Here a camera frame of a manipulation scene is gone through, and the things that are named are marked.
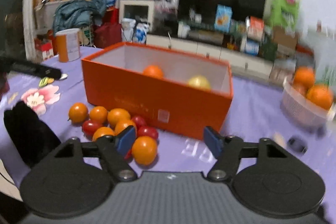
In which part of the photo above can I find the small orange tomato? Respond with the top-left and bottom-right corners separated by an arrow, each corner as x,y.
107,108 -> 131,128
131,136 -> 158,166
68,102 -> 88,124
89,106 -> 108,124

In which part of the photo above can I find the red cherry tomato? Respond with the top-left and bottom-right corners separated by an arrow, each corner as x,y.
81,119 -> 103,139

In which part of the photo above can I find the orange white canister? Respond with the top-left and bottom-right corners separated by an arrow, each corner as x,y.
55,28 -> 80,63

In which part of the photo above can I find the yellow pear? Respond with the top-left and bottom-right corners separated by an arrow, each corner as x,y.
187,75 -> 211,90

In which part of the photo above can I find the orange cardboard box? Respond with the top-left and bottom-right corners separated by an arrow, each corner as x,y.
81,43 -> 234,139

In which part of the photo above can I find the white fruit bowl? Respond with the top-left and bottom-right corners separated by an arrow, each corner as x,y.
282,77 -> 335,128

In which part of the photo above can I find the blue jacket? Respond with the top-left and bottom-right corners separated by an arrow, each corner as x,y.
52,0 -> 106,34

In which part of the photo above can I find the white tv cabinet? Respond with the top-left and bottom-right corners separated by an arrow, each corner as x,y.
146,34 -> 273,81

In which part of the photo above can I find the large orange in box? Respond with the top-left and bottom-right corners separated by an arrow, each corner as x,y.
142,65 -> 164,79

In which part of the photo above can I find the orange in bowl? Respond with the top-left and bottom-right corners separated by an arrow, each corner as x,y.
306,84 -> 334,110
293,67 -> 315,89

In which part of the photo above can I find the red gift bag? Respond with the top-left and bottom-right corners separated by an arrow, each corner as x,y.
93,23 -> 122,49

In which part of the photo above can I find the blue snack bag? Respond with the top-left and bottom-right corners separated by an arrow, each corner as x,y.
214,5 -> 232,32

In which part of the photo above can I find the white small cabinet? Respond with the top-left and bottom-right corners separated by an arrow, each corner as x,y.
118,0 -> 155,30

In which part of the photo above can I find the green plastic shelf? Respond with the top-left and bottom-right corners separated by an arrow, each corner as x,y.
269,0 -> 300,31

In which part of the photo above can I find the black ring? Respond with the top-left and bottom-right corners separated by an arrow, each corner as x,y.
287,136 -> 308,154

